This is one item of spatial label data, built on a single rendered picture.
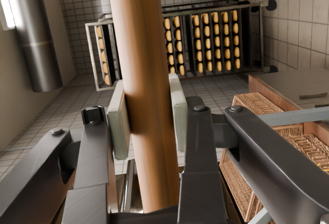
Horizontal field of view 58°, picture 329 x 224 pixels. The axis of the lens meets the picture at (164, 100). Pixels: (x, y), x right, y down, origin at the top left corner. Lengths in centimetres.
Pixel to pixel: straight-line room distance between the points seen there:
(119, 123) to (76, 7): 518
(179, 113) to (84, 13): 516
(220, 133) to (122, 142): 5
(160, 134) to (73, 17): 517
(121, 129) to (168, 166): 5
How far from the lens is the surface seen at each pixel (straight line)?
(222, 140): 16
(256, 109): 160
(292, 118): 127
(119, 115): 16
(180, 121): 16
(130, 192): 163
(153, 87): 18
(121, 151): 17
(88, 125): 16
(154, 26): 18
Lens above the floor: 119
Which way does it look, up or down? 1 degrees down
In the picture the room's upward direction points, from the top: 97 degrees counter-clockwise
